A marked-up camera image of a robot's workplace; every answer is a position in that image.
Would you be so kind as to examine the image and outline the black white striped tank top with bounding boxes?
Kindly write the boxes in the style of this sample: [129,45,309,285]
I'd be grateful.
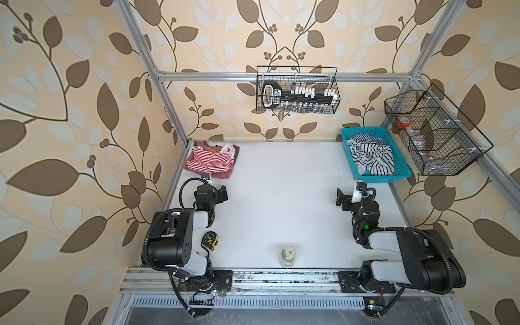
[347,134,395,176]

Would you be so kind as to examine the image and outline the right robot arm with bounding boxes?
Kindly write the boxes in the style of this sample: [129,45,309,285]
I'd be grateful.
[335,181,467,295]

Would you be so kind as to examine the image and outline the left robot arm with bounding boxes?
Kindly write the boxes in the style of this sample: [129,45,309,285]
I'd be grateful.
[142,177,228,291]

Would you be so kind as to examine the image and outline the red striped folded tank top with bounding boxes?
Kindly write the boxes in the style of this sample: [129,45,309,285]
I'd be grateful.
[183,141,240,179]

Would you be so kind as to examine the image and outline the yellow black tape measure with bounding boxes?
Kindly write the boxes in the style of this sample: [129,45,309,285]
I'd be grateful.
[201,231,219,251]

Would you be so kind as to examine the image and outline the teal plastic basket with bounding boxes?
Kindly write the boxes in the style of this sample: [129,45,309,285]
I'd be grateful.
[341,127,412,183]

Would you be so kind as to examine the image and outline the small white jar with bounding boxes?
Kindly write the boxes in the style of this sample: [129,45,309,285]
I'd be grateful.
[281,246,296,268]

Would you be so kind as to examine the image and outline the black tool set in basket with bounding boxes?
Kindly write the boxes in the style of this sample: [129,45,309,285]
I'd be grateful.
[257,80,341,114]

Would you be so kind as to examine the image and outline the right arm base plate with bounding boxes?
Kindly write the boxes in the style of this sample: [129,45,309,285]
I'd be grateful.
[337,271,396,295]

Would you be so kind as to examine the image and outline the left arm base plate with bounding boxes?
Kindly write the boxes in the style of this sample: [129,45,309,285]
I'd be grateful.
[179,269,233,292]

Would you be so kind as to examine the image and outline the right wall wire basket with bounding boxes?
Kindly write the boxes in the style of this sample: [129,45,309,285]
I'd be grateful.
[385,84,494,176]

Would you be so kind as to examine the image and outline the wall wire basket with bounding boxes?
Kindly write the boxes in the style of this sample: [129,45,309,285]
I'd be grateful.
[385,84,494,176]
[256,65,341,115]

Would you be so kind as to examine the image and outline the aluminium front rail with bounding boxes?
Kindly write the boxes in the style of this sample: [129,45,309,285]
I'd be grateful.
[118,267,456,310]

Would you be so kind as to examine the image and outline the back wall wire basket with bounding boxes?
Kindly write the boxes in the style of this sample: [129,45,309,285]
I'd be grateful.
[256,65,341,115]

